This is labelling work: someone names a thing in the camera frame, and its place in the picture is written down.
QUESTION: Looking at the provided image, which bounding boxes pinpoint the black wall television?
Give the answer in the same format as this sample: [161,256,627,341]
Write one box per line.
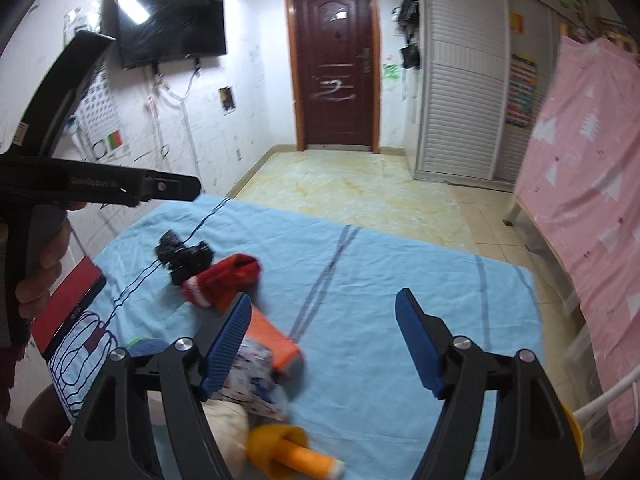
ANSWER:
[116,0,227,70]

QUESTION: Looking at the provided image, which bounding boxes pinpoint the pink tree print sheet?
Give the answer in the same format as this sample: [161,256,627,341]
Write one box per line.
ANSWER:
[515,35,640,441]

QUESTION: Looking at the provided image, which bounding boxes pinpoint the white louvered wardrobe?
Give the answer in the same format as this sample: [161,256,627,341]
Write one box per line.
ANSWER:
[415,0,566,191]

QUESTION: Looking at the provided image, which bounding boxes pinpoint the large black hanging bag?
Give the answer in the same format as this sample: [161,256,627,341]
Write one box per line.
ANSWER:
[392,0,421,36]

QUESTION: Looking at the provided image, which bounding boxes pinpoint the person's left hand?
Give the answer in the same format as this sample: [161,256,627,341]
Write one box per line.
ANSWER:
[15,201,87,333]

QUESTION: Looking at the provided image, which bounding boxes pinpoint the yellow orange mushroom toy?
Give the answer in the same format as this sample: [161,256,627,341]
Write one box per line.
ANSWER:
[247,424,346,480]

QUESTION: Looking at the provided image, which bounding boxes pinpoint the red white sock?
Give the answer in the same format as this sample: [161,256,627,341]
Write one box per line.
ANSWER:
[182,255,262,308]

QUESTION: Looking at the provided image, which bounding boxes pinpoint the red flat box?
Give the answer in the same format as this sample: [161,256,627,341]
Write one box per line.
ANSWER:
[30,257,107,361]

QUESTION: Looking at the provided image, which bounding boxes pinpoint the orange box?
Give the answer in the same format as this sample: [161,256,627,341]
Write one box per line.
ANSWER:
[217,305,305,378]

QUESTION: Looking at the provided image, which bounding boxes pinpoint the light blue striped sheet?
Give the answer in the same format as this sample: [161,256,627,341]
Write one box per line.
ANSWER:
[47,195,543,480]

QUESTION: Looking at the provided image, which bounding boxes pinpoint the white wall cable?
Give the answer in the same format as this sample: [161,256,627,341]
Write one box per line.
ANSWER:
[145,70,201,171]

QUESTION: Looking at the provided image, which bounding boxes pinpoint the dark red wooden door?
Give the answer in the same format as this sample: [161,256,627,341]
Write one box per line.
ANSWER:
[285,0,383,153]

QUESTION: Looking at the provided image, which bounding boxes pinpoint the blue round object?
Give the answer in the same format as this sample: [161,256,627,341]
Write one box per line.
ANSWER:
[127,338,166,359]

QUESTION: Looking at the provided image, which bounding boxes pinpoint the beige soft object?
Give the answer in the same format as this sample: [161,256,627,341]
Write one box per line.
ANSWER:
[150,390,251,480]

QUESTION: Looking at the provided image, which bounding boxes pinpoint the white dotted wall chart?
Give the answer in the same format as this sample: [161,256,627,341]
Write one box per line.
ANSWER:
[75,67,123,158]

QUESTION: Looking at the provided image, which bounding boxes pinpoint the colourful grid poster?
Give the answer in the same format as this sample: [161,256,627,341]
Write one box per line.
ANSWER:
[504,52,538,128]

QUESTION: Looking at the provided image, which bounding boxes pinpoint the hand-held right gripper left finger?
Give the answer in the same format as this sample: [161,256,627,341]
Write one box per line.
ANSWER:
[60,292,253,480]

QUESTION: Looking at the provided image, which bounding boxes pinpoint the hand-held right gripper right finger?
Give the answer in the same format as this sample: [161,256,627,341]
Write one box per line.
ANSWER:
[394,287,586,480]

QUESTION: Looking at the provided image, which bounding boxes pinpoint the white printed packet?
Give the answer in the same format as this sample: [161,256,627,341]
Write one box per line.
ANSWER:
[220,337,288,421]

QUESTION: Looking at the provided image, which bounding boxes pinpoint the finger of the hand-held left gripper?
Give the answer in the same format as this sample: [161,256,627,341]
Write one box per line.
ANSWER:
[141,171,202,202]

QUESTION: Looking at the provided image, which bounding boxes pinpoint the black object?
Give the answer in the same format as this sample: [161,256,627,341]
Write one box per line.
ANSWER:
[156,230,213,285]

